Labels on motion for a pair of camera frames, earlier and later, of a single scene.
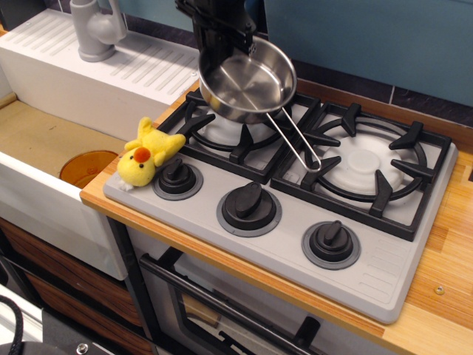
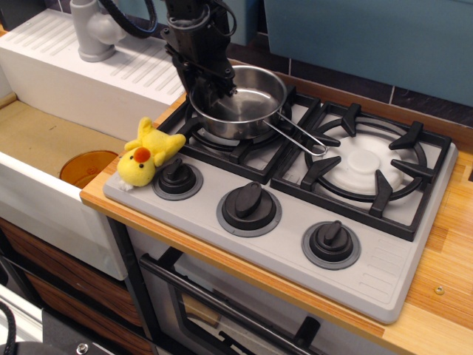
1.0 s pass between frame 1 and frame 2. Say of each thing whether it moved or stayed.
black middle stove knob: stayed
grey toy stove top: stayed
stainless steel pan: moved
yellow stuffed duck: stayed
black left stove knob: stayed
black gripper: moved
